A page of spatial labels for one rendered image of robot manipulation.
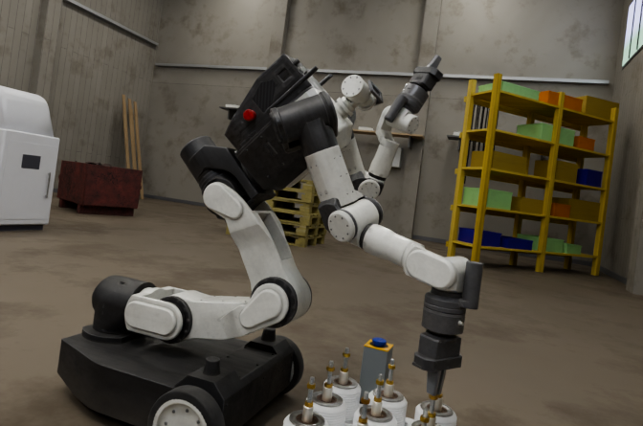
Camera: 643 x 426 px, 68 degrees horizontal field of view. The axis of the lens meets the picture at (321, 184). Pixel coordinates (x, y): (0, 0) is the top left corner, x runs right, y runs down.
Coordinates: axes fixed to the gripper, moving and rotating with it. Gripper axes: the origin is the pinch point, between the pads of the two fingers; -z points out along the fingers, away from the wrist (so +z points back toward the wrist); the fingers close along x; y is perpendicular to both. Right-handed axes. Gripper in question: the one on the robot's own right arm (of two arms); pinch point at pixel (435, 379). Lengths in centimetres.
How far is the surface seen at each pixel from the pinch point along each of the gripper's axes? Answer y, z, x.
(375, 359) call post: -29.8, -7.7, -11.3
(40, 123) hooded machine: -466, 65, 38
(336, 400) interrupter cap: -18.2, -10.8, 11.1
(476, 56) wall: -537, 339, -688
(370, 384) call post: -30.2, -14.8, -11.0
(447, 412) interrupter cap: -3.9, -10.6, -10.8
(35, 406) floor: -91, -36, 62
